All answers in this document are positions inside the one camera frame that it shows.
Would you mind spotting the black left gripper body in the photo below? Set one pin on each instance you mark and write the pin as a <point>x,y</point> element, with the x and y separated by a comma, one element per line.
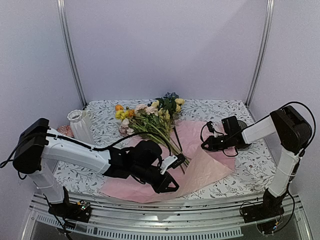
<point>155,184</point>

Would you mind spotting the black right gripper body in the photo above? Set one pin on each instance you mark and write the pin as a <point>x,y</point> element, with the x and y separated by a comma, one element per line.
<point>221,145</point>

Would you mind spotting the right aluminium frame post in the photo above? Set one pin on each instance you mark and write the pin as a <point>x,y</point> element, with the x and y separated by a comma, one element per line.
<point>262,50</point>

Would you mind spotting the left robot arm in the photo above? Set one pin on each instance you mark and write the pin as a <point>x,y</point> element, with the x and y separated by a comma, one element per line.
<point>40,143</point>

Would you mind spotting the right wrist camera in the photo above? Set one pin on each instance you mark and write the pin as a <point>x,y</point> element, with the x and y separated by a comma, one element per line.
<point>211,128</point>

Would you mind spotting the white ribbed ceramic vase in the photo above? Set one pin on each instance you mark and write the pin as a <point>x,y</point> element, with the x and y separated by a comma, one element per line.
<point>80,124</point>

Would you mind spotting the artificial flower bouquet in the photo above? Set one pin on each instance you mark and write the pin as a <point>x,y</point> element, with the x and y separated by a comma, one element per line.
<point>154,121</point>

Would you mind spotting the pink wrapping paper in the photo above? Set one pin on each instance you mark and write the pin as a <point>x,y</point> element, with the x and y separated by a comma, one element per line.
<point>205,168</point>

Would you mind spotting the pink patterned small object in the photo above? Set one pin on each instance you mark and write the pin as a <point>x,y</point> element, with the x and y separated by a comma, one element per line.
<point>66,130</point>

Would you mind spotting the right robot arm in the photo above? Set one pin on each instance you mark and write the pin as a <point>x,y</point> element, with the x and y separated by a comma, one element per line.
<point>295,135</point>

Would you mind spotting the red striped bowl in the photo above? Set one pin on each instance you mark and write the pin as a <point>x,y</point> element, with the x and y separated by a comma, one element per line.
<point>242,126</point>

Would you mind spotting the floral patterned tablecloth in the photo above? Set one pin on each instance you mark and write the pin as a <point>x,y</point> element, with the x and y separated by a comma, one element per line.
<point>254,166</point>

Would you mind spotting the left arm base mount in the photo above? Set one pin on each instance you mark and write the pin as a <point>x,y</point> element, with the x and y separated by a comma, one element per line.
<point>80,211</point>

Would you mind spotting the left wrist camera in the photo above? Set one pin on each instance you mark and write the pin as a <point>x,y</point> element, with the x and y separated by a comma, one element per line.
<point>172,161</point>

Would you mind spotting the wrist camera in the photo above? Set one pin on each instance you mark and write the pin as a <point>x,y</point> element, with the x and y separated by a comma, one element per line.
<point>211,128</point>
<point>172,161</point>

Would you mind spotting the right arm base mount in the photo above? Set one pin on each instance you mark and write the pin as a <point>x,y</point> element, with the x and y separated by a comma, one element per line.
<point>270,207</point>

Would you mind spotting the left aluminium frame post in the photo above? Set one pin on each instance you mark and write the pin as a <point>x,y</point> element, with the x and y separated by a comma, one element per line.
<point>69,51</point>

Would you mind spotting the aluminium frame post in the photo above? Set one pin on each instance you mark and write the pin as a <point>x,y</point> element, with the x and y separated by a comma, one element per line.
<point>69,51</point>
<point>262,50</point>

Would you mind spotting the aluminium front rail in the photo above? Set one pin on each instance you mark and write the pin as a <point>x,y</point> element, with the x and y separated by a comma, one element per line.
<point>185,219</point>

